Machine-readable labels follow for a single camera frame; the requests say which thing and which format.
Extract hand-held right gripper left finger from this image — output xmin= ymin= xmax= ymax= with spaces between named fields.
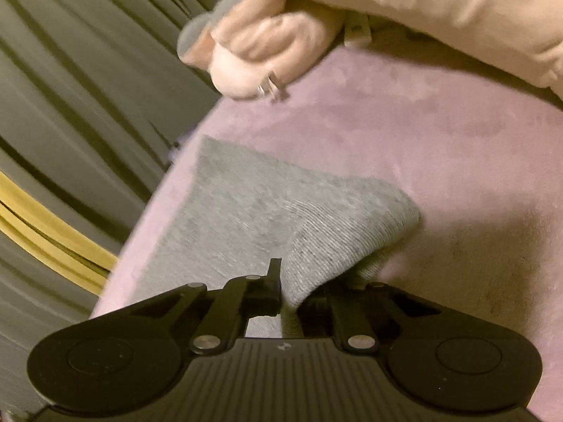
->
xmin=127 ymin=257 xmax=283 ymax=355

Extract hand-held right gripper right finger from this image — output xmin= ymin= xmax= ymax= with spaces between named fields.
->
xmin=298 ymin=281 xmax=441 ymax=354

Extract grey pants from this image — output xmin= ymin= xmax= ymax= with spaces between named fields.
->
xmin=131 ymin=136 xmax=422 ymax=339

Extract pink blanket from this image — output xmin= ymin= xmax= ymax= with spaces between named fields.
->
xmin=90 ymin=44 xmax=563 ymax=422

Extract yellow curtain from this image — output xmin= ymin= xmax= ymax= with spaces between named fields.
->
xmin=0 ymin=171 xmax=119 ymax=295

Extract pink plush toy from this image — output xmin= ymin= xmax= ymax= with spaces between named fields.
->
xmin=178 ymin=0 xmax=344 ymax=100

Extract white fabric label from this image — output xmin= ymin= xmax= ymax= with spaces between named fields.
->
xmin=344 ymin=12 xmax=371 ymax=49

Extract grey-green curtain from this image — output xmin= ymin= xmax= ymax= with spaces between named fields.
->
xmin=0 ymin=0 xmax=221 ymax=409

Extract cream printed pillow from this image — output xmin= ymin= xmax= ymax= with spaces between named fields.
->
xmin=179 ymin=0 xmax=563 ymax=103

